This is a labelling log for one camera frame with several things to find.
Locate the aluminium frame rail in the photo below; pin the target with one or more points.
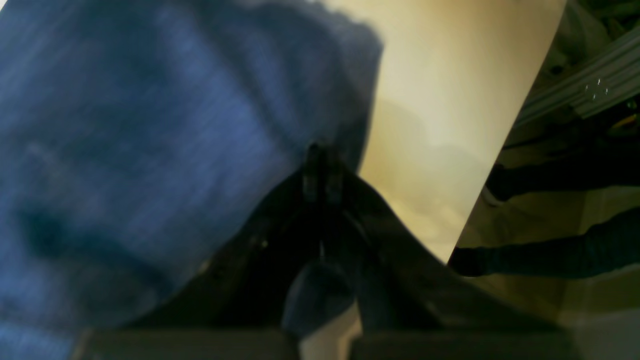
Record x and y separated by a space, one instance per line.
601 82

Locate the blue T-shirt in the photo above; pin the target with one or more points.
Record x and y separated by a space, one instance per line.
137 136

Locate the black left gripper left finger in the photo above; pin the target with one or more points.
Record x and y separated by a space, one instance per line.
233 309

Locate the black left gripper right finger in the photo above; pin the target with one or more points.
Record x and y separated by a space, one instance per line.
412 307

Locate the black table leg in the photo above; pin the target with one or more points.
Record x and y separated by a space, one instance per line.
603 248
574 173

